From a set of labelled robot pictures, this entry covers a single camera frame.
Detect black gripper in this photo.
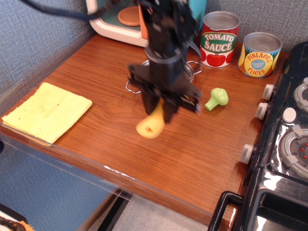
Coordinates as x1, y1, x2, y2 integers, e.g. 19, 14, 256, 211
127, 60, 202, 123

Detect yellow toy scrub brush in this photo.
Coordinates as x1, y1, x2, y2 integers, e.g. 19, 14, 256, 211
136, 99, 165, 139

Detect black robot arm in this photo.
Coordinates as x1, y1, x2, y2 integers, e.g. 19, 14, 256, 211
127, 0, 202, 123

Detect small steel pot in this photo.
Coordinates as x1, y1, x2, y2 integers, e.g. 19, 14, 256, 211
125, 60, 203, 94

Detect green toy broccoli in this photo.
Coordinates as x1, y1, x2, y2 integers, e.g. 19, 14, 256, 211
205, 88, 229, 111

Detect teal toy microwave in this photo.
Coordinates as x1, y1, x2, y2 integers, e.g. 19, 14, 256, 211
86, 0, 206, 47

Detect orange microwave plate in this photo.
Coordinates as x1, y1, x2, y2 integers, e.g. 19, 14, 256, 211
117, 6, 140, 26

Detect tomato sauce toy can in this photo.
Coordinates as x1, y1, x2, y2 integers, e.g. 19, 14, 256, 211
200, 11, 240, 68

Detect white stove knob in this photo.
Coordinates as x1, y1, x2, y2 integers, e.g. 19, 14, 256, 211
256, 103, 268, 120
262, 84, 275, 101
240, 144, 254, 165

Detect yellow folded cloth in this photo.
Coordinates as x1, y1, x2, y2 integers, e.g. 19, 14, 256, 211
2, 82, 92, 146

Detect pineapple slices toy can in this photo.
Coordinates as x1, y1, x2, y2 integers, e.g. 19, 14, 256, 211
238, 32, 282, 78

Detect white round stove button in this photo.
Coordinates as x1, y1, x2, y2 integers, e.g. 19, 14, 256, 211
282, 107, 296, 123

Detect grey stove burner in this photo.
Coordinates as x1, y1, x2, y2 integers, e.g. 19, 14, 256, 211
280, 125, 308, 179
294, 77, 308, 112

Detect clear acrylic table guard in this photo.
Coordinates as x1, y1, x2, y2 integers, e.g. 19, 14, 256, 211
0, 127, 212, 231

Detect black toy stove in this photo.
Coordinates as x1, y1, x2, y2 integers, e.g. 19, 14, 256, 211
207, 41, 308, 231

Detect orange fuzzy object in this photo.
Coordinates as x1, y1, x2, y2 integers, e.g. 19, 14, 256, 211
0, 217, 34, 231

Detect black oven door handle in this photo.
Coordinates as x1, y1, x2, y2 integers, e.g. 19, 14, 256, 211
208, 191, 244, 231

